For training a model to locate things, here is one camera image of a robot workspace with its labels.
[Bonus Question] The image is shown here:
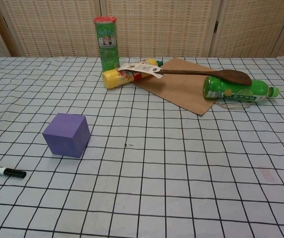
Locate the woven folding screen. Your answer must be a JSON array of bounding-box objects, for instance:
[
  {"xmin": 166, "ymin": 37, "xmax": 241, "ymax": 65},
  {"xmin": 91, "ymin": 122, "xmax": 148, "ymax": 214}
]
[{"xmin": 0, "ymin": 0, "xmax": 284, "ymax": 59}]

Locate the green chip can red lid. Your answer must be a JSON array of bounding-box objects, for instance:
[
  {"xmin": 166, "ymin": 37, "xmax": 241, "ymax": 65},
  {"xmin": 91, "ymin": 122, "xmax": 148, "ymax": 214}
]
[{"xmin": 93, "ymin": 15, "xmax": 121, "ymax": 72}]

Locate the green plastic bottle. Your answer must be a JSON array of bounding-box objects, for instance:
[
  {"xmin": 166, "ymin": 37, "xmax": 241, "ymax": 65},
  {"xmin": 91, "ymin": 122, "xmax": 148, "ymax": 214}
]
[{"xmin": 203, "ymin": 76, "xmax": 281, "ymax": 103}]

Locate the yellow mustard bottle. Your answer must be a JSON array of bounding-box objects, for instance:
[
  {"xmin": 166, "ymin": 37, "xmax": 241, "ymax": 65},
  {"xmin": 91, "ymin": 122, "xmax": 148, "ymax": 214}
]
[{"xmin": 102, "ymin": 58, "xmax": 163, "ymax": 89}]

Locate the wooden spoon with paper tag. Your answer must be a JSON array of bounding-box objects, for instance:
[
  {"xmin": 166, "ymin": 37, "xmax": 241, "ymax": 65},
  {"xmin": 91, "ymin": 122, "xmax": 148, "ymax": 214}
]
[{"xmin": 117, "ymin": 62, "xmax": 252, "ymax": 86}]

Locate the white tablecloth with black grid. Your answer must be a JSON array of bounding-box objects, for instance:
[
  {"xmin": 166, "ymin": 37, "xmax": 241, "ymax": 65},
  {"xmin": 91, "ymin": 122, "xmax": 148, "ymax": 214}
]
[{"xmin": 0, "ymin": 56, "xmax": 284, "ymax": 238}]

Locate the purple foam cube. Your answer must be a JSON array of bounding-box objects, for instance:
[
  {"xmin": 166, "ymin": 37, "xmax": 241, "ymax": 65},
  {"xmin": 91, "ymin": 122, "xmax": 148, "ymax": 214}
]
[{"xmin": 42, "ymin": 113, "xmax": 91, "ymax": 159}]

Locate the brown paper bag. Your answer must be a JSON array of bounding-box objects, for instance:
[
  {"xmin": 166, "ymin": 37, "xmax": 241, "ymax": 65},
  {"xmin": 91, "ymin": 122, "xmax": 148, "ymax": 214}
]
[{"xmin": 131, "ymin": 58, "xmax": 253, "ymax": 117}]

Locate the black capped marker pen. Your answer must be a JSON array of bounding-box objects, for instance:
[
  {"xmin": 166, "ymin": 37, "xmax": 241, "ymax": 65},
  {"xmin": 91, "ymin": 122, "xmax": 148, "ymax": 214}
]
[{"xmin": 0, "ymin": 164, "xmax": 27, "ymax": 179}]

